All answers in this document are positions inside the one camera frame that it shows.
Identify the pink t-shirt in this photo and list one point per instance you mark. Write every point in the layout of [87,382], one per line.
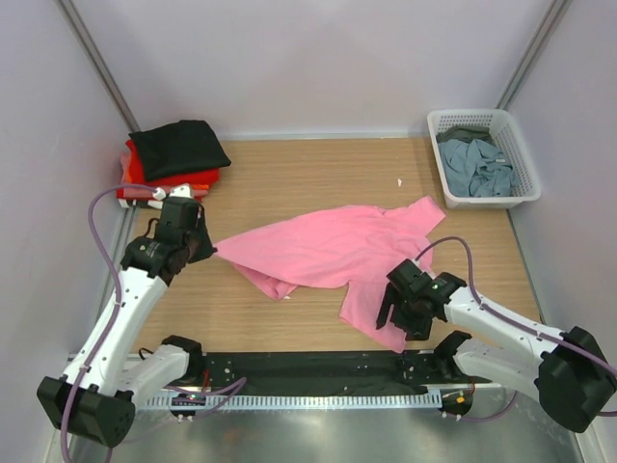
[353,246]

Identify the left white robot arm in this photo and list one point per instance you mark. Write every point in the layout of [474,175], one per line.
[96,397]

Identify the orange folded t-shirt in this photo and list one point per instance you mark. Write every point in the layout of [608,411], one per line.
[140,191]

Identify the aluminium corner post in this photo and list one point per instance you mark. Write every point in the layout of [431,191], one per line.
[82,33]
[549,23]

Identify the black folded t-shirt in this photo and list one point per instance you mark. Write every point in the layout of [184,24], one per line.
[184,147]

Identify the white patterned folded t-shirt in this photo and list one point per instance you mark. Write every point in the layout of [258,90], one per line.
[140,203]

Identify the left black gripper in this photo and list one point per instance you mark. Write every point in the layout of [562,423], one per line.
[205,250]

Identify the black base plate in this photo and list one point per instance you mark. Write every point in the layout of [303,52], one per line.
[335,373]

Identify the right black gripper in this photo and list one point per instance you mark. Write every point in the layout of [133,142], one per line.
[416,331]

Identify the left aluminium corner post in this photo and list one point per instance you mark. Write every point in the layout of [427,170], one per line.
[82,33]

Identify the grey-blue crumpled t-shirt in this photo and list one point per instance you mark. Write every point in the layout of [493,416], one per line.
[477,169]

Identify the right aluminium corner post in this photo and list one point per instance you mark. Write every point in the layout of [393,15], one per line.
[549,23]

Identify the red folded t-shirt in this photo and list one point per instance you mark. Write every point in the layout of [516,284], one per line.
[133,172]

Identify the white plastic basket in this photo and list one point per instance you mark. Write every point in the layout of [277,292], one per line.
[507,138]

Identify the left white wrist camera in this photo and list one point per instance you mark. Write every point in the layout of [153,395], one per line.
[181,191]

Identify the olive crumpled t-shirt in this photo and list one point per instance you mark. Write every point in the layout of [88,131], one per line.
[466,134]

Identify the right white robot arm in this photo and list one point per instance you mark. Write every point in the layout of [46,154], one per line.
[565,372]

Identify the white slotted cable duct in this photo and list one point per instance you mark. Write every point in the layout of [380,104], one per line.
[171,401]

